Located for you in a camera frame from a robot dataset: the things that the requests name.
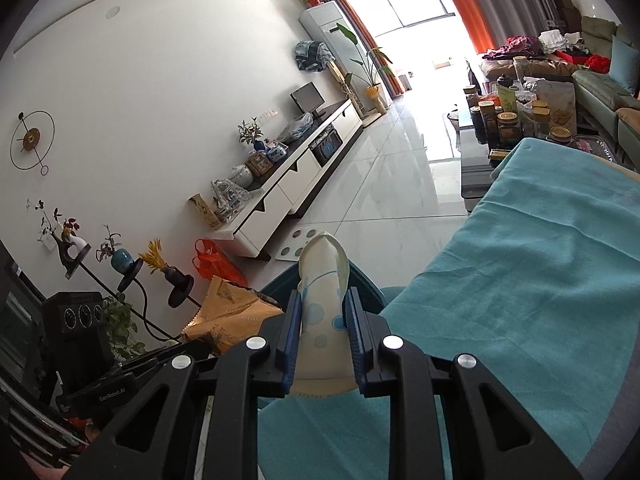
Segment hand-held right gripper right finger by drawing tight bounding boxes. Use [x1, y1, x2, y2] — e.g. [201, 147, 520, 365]
[343, 287, 583, 480]

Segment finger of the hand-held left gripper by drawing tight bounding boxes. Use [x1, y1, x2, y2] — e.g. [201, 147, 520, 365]
[117, 339, 211, 378]

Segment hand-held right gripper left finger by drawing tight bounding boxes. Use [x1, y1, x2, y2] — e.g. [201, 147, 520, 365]
[65, 289, 304, 480]

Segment white paper cup blue dots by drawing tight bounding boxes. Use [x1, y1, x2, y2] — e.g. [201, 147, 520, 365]
[290, 231, 359, 397]

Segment teal plastic bin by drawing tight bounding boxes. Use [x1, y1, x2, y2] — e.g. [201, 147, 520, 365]
[257, 260, 402, 322]

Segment gold foil wrapper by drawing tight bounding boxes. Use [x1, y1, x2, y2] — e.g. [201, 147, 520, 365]
[181, 276, 286, 357]

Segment green leafy plant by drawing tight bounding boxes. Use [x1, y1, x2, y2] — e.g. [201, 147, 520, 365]
[102, 295, 147, 362]

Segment black tiered plant stand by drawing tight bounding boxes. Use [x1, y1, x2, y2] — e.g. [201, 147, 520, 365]
[60, 240, 197, 344]

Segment dark cabinet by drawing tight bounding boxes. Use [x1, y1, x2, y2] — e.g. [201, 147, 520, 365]
[0, 240, 67, 461]

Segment blue vase with plant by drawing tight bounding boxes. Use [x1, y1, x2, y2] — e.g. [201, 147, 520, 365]
[96, 225, 134, 274]

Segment black vase yellow flowers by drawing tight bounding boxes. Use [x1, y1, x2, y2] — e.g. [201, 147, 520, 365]
[139, 240, 187, 287]

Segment orange plastic bag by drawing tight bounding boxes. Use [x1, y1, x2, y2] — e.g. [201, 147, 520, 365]
[194, 238, 249, 289]

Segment white vase red flowers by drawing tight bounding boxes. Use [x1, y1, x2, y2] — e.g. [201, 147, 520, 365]
[27, 199, 87, 262]

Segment white bathroom scale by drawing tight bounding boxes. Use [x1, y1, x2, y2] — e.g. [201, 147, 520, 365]
[275, 227, 321, 263]

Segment gold patterned vase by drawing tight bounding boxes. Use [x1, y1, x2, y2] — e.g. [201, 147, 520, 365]
[189, 194, 224, 230]

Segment white tv cabinet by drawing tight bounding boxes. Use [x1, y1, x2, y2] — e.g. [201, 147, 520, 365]
[210, 100, 365, 262]

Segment teal grey table cloth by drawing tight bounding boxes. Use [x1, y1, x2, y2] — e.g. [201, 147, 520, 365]
[256, 137, 640, 480]

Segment glass ship model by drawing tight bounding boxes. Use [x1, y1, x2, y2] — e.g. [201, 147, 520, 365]
[210, 179, 250, 224]

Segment glass coffee table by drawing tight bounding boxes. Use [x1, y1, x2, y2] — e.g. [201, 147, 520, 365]
[459, 85, 627, 217]

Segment bonsai in blue pot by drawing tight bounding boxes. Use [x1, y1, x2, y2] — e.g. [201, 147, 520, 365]
[237, 117, 265, 152]

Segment clear plastic bag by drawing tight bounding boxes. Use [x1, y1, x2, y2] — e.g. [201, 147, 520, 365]
[282, 112, 315, 141]

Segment black monitor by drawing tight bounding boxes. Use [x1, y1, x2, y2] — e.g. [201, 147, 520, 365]
[290, 81, 326, 115]

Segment group of glass jars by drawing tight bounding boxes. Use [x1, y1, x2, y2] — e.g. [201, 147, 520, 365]
[462, 85, 576, 150]

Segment tall plant in yellow pot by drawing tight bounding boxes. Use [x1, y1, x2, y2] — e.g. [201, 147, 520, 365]
[336, 22, 397, 114]

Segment white standing air conditioner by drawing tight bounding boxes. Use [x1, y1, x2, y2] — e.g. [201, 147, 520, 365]
[299, 2, 367, 107]

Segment kraft paper snack bag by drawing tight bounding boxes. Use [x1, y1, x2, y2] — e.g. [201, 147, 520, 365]
[536, 80, 578, 139]

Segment grey orange narrow curtain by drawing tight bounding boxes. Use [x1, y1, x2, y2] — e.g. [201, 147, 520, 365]
[298, 0, 402, 97]

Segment pile of clothes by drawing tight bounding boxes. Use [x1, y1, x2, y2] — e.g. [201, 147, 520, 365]
[492, 30, 614, 74]

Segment window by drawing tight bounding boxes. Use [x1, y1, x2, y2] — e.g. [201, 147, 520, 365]
[345, 0, 459, 37]

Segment green sectional sofa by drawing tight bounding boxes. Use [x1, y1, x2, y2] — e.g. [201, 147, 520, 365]
[480, 15, 640, 166]

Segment blue cushion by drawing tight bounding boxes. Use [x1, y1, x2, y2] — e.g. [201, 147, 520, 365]
[611, 35, 640, 99]

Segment brown cardboard boxes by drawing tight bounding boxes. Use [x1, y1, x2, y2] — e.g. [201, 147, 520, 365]
[554, 0, 584, 31]

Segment picture frame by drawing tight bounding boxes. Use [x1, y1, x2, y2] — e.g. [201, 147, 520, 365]
[245, 152, 274, 177]

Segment round black wall clock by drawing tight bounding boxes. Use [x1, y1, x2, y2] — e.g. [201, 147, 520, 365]
[11, 111, 56, 176]

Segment cloth covered pedestal fan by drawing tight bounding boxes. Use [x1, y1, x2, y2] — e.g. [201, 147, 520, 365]
[294, 40, 362, 113]

